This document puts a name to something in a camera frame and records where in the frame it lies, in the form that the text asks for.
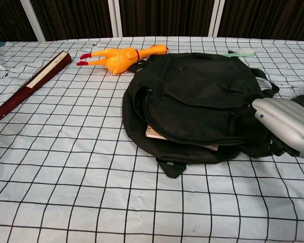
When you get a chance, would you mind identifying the black backpack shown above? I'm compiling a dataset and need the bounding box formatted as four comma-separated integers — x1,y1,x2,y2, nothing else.
122,52,281,178

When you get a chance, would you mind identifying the dark brown curtain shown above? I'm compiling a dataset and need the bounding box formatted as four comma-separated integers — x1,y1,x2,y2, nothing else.
0,0,304,43

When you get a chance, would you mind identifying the dark red folding fan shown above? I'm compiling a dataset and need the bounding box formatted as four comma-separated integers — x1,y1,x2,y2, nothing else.
0,50,73,124

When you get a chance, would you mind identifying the green comb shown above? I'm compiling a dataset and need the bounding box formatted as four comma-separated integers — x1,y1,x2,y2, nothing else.
221,49,256,58

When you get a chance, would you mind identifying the black white checked tablecloth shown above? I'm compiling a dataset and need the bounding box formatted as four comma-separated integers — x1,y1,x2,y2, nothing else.
0,36,304,243

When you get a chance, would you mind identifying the yellow rubber chicken toy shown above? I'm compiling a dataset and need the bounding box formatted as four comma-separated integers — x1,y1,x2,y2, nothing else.
77,44,169,76

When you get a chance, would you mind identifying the white frame post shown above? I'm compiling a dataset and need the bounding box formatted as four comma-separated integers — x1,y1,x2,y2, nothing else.
107,0,124,38
207,0,225,37
22,0,47,42

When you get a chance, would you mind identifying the brown paper cover book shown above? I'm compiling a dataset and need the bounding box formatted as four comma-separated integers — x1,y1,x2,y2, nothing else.
145,124,219,152

